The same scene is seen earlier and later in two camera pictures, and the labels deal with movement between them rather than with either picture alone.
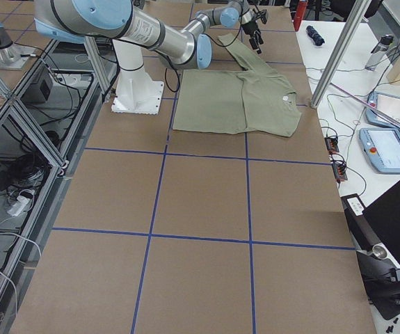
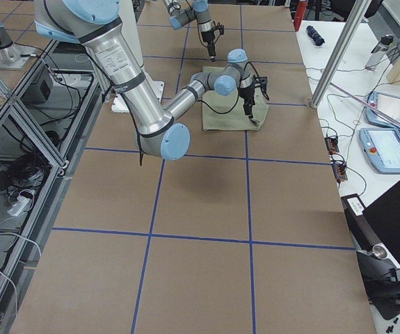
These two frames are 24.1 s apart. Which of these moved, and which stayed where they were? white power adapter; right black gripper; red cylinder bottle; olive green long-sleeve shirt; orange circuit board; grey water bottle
Moved: olive green long-sleeve shirt; right black gripper
Stayed: white power adapter; orange circuit board; red cylinder bottle; grey water bottle
